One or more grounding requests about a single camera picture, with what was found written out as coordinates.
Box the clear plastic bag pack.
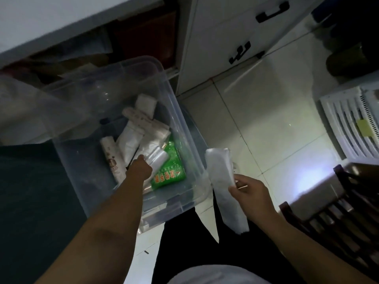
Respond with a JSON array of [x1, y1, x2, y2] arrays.
[[135, 138, 170, 187]]

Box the grey cushioned chair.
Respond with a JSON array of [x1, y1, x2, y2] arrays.
[[0, 142, 89, 284]]

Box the person's black trousers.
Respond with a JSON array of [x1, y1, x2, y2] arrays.
[[151, 198, 308, 284]]

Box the green glove packet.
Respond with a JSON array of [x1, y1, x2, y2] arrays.
[[150, 135, 187, 190]]

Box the person's left hand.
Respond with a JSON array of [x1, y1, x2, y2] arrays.
[[126, 154, 153, 182]]

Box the person's white shirt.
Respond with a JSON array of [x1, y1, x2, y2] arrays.
[[170, 264, 272, 284]]

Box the person's left forearm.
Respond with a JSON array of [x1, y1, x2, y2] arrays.
[[35, 174, 148, 284]]

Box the dark wooden chair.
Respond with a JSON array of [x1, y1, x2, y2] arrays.
[[278, 163, 379, 277]]

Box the white bag roll green dot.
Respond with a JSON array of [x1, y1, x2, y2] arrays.
[[122, 106, 172, 141]]

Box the dark green bag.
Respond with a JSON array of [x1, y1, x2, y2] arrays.
[[325, 41, 375, 78]]

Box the white slatted plastic crate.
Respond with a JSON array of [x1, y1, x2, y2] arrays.
[[319, 81, 379, 160]]

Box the white bag roll brown print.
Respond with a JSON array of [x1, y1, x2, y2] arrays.
[[99, 136, 127, 184]]

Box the black drawer handle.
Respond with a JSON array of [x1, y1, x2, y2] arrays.
[[256, 0, 290, 23]]

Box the person's right forearm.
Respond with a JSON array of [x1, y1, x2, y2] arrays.
[[260, 213, 377, 284]]

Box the black hooked door handle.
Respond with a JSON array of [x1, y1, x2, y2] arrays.
[[229, 41, 251, 65]]

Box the dark blue bag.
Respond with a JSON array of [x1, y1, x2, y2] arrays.
[[311, 0, 332, 26]]

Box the clear plastic lid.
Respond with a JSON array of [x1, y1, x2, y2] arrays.
[[0, 74, 91, 147]]

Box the person's right hand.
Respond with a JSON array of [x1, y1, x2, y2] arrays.
[[228, 174, 279, 227]]

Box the white drawer unit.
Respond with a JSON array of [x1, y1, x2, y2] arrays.
[[176, 0, 326, 95]]

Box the clear plastic storage bin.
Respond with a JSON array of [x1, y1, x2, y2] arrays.
[[41, 55, 212, 234]]

